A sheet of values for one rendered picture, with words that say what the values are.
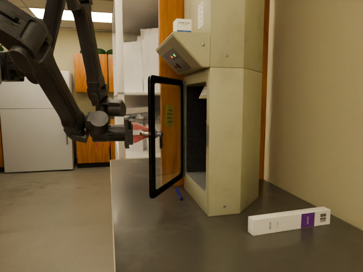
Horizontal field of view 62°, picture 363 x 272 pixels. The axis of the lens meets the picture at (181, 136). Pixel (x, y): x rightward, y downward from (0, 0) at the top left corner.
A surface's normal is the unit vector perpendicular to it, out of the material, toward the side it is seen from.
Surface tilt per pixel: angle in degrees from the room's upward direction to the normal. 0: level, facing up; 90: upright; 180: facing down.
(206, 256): 0
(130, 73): 87
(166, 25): 90
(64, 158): 90
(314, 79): 90
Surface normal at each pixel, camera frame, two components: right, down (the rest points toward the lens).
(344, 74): -0.97, 0.03
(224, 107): 0.24, 0.12
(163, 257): 0.00, -0.99
